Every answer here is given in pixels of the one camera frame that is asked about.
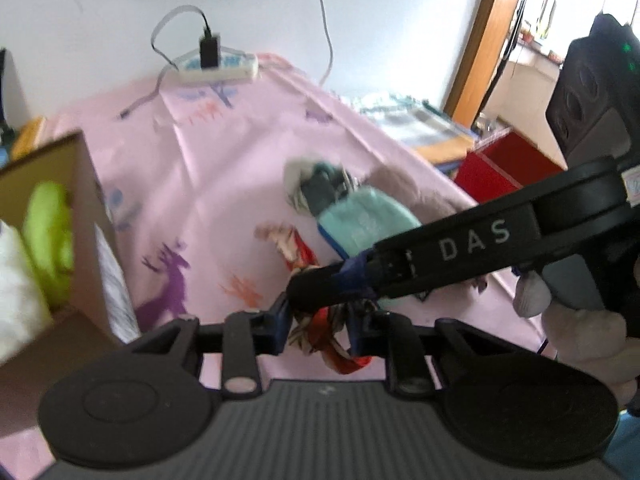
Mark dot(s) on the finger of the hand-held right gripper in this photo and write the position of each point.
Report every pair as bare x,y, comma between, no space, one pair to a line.
320,285

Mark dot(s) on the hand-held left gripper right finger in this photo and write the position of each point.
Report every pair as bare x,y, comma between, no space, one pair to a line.
356,332

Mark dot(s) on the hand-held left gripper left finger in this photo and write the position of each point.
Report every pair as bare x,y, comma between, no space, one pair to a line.
281,327

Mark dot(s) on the red patterned cloth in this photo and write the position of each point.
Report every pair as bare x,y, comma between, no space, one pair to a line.
302,255

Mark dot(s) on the pink teddy bear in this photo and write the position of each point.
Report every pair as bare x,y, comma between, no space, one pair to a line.
425,195

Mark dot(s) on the mint green cloth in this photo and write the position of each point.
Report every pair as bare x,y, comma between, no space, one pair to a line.
365,220

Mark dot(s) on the grey teal socks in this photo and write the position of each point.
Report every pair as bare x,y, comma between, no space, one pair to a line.
320,185

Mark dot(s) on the brown cardboard box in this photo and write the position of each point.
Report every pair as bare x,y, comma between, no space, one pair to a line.
90,185

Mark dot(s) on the person's right hand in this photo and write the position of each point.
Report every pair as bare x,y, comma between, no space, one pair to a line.
585,345

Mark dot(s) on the red box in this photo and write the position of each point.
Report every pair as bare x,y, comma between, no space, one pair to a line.
500,160

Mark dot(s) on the striped blanket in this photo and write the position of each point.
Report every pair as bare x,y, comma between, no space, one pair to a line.
410,122

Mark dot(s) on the pink printed sheet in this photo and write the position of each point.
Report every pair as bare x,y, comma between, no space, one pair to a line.
225,170

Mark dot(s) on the white power strip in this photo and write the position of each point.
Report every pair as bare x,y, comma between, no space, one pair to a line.
235,72

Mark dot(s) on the green plush frog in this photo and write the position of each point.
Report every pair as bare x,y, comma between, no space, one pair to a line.
47,230

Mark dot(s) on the black charger adapter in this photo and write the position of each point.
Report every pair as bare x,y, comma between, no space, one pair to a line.
210,52

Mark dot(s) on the white cloth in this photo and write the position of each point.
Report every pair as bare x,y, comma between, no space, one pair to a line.
20,290

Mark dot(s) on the wooden door frame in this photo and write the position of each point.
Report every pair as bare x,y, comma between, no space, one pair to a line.
492,20

